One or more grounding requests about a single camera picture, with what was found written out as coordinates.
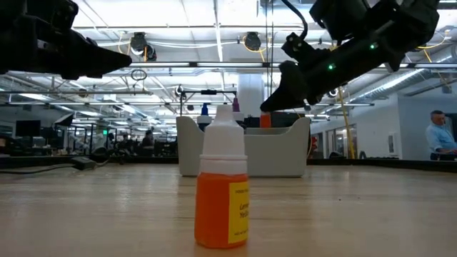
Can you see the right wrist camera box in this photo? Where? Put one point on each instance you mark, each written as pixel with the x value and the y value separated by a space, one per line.
pixel 339 16

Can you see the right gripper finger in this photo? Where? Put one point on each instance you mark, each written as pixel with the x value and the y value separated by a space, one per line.
pixel 285 93

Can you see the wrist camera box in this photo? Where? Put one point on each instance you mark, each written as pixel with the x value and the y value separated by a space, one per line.
pixel 339 16
pixel 53 14

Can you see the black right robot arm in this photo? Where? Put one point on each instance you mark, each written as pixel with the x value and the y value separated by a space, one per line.
pixel 414 25

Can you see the person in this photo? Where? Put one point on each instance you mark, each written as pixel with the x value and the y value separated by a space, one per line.
pixel 147 138
pixel 441 135

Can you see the blue-capped dye bottle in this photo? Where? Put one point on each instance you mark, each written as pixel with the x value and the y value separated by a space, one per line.
pixel 204 116

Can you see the black gantry stand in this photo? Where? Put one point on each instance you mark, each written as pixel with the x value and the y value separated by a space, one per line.
pixel 209 92

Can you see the white round column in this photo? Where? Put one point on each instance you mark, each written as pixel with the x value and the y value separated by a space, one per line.
pixel 250 93

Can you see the grey plastic bin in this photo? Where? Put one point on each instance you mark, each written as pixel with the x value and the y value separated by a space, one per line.
pixel 278 153

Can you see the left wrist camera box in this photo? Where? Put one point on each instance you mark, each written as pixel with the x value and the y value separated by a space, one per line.
pixel 53 14

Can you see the magenta-capped dye bottle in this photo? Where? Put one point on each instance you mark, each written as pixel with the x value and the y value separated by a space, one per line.
pixel 236 107

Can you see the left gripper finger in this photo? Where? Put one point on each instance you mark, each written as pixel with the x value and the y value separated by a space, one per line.
pixel 93 51
pixel 93 68

